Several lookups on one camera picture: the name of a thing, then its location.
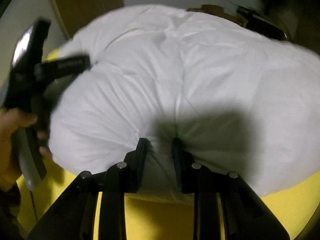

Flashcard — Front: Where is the person's left hand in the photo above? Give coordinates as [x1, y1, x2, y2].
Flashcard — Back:
[0, 108, 37, 192]

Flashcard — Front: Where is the yellow blanket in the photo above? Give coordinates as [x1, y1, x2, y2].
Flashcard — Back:
[15, 48, 320, 240]

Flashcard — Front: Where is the black glossy jacket sleeve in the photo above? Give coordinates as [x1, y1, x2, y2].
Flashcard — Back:
[1, 183, 23, 239]

